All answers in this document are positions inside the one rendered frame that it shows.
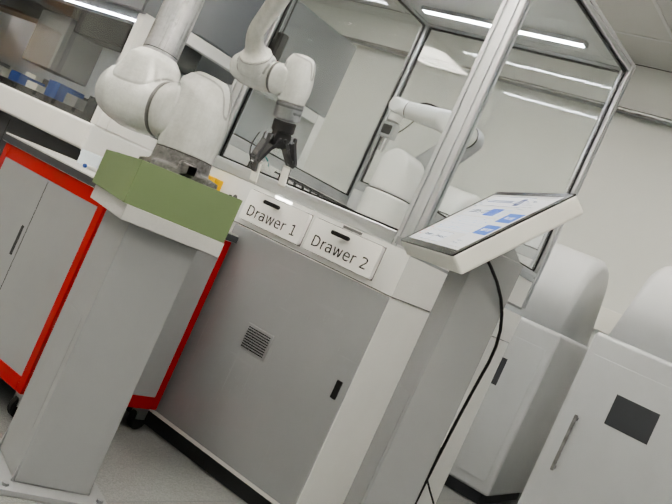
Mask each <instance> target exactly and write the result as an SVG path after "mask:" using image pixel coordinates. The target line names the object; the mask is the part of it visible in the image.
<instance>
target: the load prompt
mask: <svg viewBox="0 0 672 504"><path fill-rule="evenodd" d="M536 199H538V198H518V197H495V198H493V199H491V200H489V201H487V202H485V203H483V204H480V205H489V206H502V207H515V208H520V207H522V206H524V205H526V204H528V203H530V202H532V201H534V200H536Z"/></svg>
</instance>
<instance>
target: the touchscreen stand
mask: <svg viewBox="0 0 672 504"><path fill-rule="evenodd" d="M490 263H491V264H492V267H493V269H494V271H495V274H496V276H497V279H498V281H499V285H500V290H501V294H502V298H503V310H504V308H505V305H506V303H507V301H508V299H509V297H510V294H511V292H512V290H513V288H514V286H515V284H516V281H517V279H518V277H519V275H520V273H521V270H522V268H523V265H522V264H520V263H518V262H516V261H514V260H512V259H510V258H507V257H505V256H503V255H500V256H498V257H496V258H494V259H492V260H490ZM499 319H500V303H499V296H498V292H497V287H496V283H495V280H494V278H493V276H492V273H491V271H490V268H489V266H488V264H487V262H486V263H484V264H482V265H480V266H478V267H476V268H474V269H472V270H470V271H468V272H466V273H464V274H459V273H456V272H453V271H450V270H449V272H448V275H447V277H446V279H445V281H444V283H443V286H442V288H441V290H440V292H439V294H438V297H437V299H436V301H435V303H434V305H433V308H432V310H431V312H430V314H429V316H428V318H427V321H426V323H425V325H424V327H423V329H422V332H421V334H420V336H419V338H418V340H417V343H416V345H415V347H414V349H413V351H412V354H411V356H410V358H409V360H408V362H407V365H406V367H405V369H404V371H403V373H402V375H401V378H400V380H399V382H398V384H397V386H396V389H395V391H394V393H393V395H392V397H391V400H390V402H389V404H388V406H387V408H386V411H385V413H384V415H383V417H382V419H381V421H380V424H379V426H378V428H377V430H376V432H375V435H374V437H373V439H372V441H371V443H370V446H369V448H368V450H367V452H366V454H365V457H364V459H363V461H362V463H361V465H360V468H359V470H358V472H357V474H356V476H355V478H354V481H353V483H352V485H351V487H350V489H349V492H348V494H347V496H346V498H345V500H344V503H343V504H415V502H416V500H417V498H418V496H419V493H420V491H421V489H422V487H423V485H424V482H425V480H426V478H427V476H428V474H429V471H430V469H431V467H432V465H433V463H434V461H435V458H436V456H437V454H438V452H439V450H440V447H441V445H442V443H443V441H444V439H445V437H446V434H447V432H448V430H449V428H450V426H451V423H452V421H453V419H454V417H455V415H456V412H457V410H458V408H459V406H460V404H461V402H462V399H463V397H464V395H465V393H466V391H467V388H468V386H469V384H470V382H471V380H472V378H473V375H474V373H475V371H476V369H477V367H478V364H479V362H480V360H481V358H482V356H483V353H484V351H485V349H486V347H487V345H488V343H489V340H490V338H491V336H492V334H493V332H494V329H495V327H496V325H497V323H498V321H499Z"/></svg>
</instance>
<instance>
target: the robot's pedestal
mask: <svg viewBox="0 0 672 504"><path fill-rule="evenodd" d="M91 198H92V199H94V200H95V201H96V202H98V203H99V204H100V205H102V206H103V207H105V208H106V209H107V210H106V212H105V214H104V217H103V219H102V221H101V223H100V226H99V228H98V230H97V232H96V234H95V237H94V239H93V241H92V243H91V246H90V248H89V250H88V252H87V254H86V257H85V259H84V261H83V263H82V266H81V268H80V270H79V272H78V274H77V277H76V279H75V281H74V283H73V286H72V288H71V290H70V292H69V295H68V297H67V299H66V301H65V303H64V306H63V308H62V310H61V312H60V315H59V317H58V319H57V321H56V323H55V326H54V328H53V330H52V332H51V335H50V337H49V339H48V341H47V343H46V346H45V348H44V350H43V352H42V355H41V357H40V359H39V361H38V363H37V366H36V368H35V370H34V372H33V375H32V377H31V379H30V381H29V383H28V386H27V388H26V390H25V392H24V395H23V397H22V399H21V401H20V404H19V406H18V408H17V410H16V412H15V415H14V417H13V419H12V421H11V424H10V425H9V427H8V429H7V431H6V432H5V434H4V436H3V438H2V440H0V495H5V496H11V497H16V498H22V499H28V500H33V501H39V502H44V503H50V504H107V502H106V500H105V499H104V497H103V495H102V493H101V492H100V490H99V488H98V486H97V485H96V483H95V479H96V477H97V474H98V471H99V468H100V466H101V464H102V462H103V460H104V457H105V455H106V453H107V451H108V449H109V446H110V444H111V442H112V440H113V437H114V435H115V433H116V431H117V429H118V426H119V424H120V422H121V420H122V418H123V415H124V413H125V411H126V409H127V406H128V404H129V402H130V400H131V398H132V395H133V393H134V391H135V389H136V387H137V384H138V382H139V380H140V378H141V375H142V373H143V371H144V369H145V367H146V364H147V362H148V360H149V358H150V356H151V353H152V351H153V349H154V347H155V344H156V342H157V340H158V338H159V336H160V333H161V331H162V329H163V327H164V325H165V322H166V320H167V318H168V316H169V313H170V311H171V309H172V307H173V305H174V302H175V300H176V298H177V296H178V294H179V291H180V289H181V287H182V285H183V282H184V280H185V278H186V276H187V274H188V271H189V269H190V267H191V265H192V263H193V260H194V258H195V256H196V254H197V251H198V250H200V251H202V252H205V253H207V254H210V255H212V256H215V257H219V255H220V253H221V250H222V248H223V246H224V243H222V242H219V241H217V240H214V239H212V238H210V237H207V236H205V235H202V234H200V233H197V232H195V231H192V230H190V229H188V228H185V227H183V226H180V225H178V224H175V223H173V222H171V221H168V220H166V219H163V218H161V217H158V216H156V215H153V214H151V213H149V212H146V211H144V210H141V209H139V208H136V207H134V206H132V205H129V204H127V203H124V202H122V201H121V200H119V199H118V198H116V197H115V196H113V195H112V194H110V193H109V192H107V191H106V190H104V189H103V188H101V187H100V186H98V185H97V184H96V185H95V188H94V190H93V192H92V194H91Z"/></svg>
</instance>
